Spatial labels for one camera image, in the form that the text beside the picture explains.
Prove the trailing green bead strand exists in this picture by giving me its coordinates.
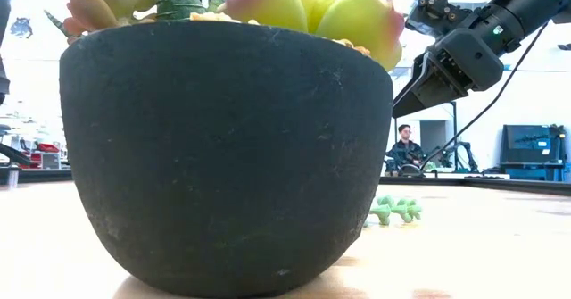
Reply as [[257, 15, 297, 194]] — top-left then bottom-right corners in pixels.
[[363, 195, 423, 228]]

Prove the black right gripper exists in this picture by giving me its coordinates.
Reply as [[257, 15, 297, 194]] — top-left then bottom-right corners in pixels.
[[392, 26, 506, 120]]

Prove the small silver post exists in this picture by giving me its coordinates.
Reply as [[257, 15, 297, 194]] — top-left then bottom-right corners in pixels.
[[4, 164, 21, 188]]

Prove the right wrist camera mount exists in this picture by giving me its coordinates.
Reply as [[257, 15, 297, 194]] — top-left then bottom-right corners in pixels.
[[404, 0, 470, 37]]

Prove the dark wall decoration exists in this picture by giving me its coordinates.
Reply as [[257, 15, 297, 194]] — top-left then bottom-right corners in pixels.
[[9, 16, 35, 40]]

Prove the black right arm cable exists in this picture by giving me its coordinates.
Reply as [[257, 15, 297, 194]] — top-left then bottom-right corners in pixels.
[[418, 20, 550, 171]]

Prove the black round plant pot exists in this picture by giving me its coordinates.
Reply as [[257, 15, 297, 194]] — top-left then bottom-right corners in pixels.
[[59, 20, 394, 299]]

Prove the striped green spiky succulent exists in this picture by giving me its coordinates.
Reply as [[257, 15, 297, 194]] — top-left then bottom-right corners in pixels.
[[43, 0, 236, 39]]

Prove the person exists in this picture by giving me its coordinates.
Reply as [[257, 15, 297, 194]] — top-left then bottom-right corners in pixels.
[[385, 123, 428, 178]]

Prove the beige pot gravel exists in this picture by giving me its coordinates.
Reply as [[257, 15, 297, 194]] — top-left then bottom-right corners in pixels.
[[190, 12, 372, 57]]

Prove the black doorway frame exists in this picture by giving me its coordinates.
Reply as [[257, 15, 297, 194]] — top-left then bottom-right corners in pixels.
[[393, 98, 459, 171]]

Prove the yellow green succulent rosette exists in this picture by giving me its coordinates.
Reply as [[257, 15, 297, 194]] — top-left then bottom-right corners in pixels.
[[217, 0, 406, 72]]

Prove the dark blue cabinet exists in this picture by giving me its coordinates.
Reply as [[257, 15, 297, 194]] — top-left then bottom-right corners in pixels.
[[501, 123, 568, 182]]

